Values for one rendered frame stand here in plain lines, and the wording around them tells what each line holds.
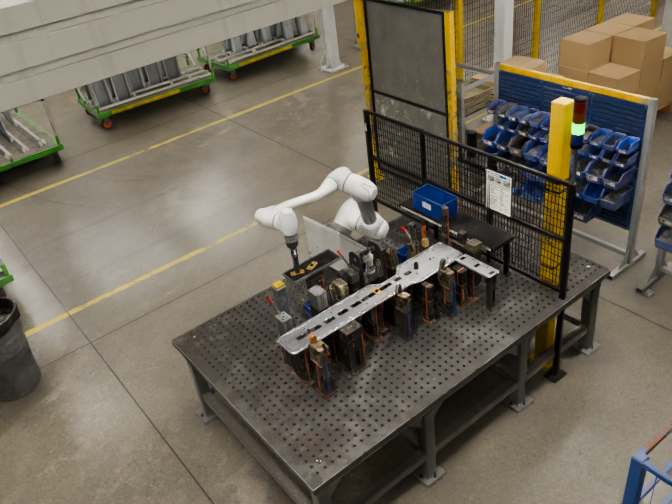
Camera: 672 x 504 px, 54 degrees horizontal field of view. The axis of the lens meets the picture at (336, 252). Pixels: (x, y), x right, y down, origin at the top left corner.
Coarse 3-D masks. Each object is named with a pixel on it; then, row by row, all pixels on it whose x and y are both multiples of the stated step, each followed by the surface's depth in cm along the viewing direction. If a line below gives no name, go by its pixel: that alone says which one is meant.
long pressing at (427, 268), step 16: (416, 256) 440; (432, 256) 438; (448, 256) 436; (400, 272) 428; (416, 272) 426; (432, 272) 424; (368, 288) 418; (336, 304) 407; (352, 304) 407; (368, 304) 404; (320, 320) 397; (336, 320) 395; (288, 336) 388; (320, 336) 385; (288, 352) 379
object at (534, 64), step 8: (520, 56) 718; (512, 64) 702; (520, 64) 698; (528, 64) 696; (536, 64) 693; (544, 64) 698; (512, 72) 682; (544, 72) 703; (472, 80) 685; (480, 128) 721; (472, 168) 741
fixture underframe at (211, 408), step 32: (576, 320) 485; (512, 352) 423; (544, 352) 461; (512, 384) 440; (224, 416) 446; (480, 416) 427; (256, 448) 421; (416, 448) 410; (288, 480) 398; (384, 480) 390
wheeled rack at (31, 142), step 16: (0, 112) 810; (16, 112) 994; (16, 128) 935; (32, 128) 929; (0, 144) 893; (16, 144) 884; (32, 144) 880; (48, 144) 873; (0, 160) 847; (16, 160) 843
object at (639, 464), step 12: (660, 432) 310; (648, 444) 305; (636, 456) 300; (648, 456) 299; (636, 468) 301; (648, 468) 296; (636, 480) 305; (660, 480) 333; (624, 492) 315; (636, 492) 309; (648, 492) 329
